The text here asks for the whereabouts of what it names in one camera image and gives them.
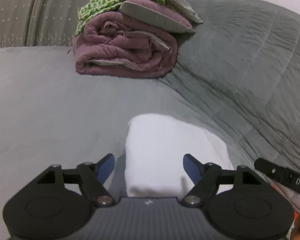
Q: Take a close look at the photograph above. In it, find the grey bed blanket roll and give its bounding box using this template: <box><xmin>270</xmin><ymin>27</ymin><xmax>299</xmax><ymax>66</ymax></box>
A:
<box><xmin>163</xmin><ymin>0</ymin><xmax>300</xmax><ymax>172</ymax></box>

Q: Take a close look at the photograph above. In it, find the white Pooh sweatshirt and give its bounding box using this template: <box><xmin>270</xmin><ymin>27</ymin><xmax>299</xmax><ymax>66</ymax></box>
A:
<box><xmin>125</xmin><ymin>114</ymin><xmax>234</xmax><ymax>199</ymax></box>

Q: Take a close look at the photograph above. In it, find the orange card on bed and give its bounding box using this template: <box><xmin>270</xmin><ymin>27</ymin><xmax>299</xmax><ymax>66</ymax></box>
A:
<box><xmin>271</xmin><ymin>181</ymin><xmax>300</xmax><ymax>220</ymax></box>

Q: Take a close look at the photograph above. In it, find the grey dotted curtain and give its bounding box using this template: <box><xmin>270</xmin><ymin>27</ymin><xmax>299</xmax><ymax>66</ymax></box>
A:
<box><xmin>0</xmin><ymin>0</ymin><xmax>89</xmax><ymax>48</ymax></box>

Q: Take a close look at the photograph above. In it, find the mauve and cream pillow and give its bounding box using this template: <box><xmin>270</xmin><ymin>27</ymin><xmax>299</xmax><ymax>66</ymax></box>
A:
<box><xmin>119</xmin><ymin>0</ymin><xmax>203</xmax><ymax>34</ymax></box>

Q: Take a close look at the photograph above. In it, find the person's right hand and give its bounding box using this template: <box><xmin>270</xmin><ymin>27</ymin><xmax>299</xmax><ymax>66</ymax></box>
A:
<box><xmin>290</xmin><ymin>215</ymin><xmax>300</xmax><ymax>240</ymax></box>

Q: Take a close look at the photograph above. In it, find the folded mauve comforter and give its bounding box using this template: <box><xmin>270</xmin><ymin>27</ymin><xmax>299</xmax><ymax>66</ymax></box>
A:
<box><xmin>74</xmin><ymin>11</ymin><xmax>178</xmax><ymax>78</ymax></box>

